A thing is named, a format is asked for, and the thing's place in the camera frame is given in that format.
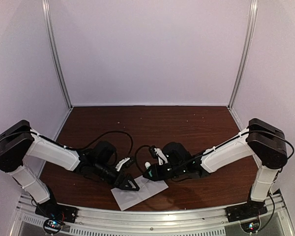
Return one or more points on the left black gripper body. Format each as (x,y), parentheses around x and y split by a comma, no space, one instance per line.
(116,183)

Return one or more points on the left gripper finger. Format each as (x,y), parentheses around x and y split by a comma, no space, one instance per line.
(132,183)
(129,188)

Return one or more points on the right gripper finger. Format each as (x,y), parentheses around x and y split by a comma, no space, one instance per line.
(155,170)
(154,178)

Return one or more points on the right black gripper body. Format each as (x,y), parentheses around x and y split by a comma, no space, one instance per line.
(169,174)

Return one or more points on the white green glue stick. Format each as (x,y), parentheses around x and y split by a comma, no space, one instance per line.
(148,171)

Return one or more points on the grey envelope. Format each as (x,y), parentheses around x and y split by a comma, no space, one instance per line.
(126,199)

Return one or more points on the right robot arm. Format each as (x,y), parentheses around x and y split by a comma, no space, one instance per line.
(258,139)

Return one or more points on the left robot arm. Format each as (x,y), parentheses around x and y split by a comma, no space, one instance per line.
(20,141)

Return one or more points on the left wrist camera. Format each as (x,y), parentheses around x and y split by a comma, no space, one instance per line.
(124,163)

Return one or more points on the front aluminium rail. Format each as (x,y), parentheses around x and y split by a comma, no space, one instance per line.
(211,221)

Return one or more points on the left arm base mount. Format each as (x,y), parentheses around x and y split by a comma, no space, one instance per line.
(56,217)

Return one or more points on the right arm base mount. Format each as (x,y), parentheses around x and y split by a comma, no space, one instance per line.
(248,216)

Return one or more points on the right aluminium frame post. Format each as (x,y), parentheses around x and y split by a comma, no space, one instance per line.
(252,18)

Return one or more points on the aluminium frame post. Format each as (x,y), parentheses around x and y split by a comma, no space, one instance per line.
(252,18)
(54,52)

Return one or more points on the left aluminium frame post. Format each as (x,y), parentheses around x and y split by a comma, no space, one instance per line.
(54,52)

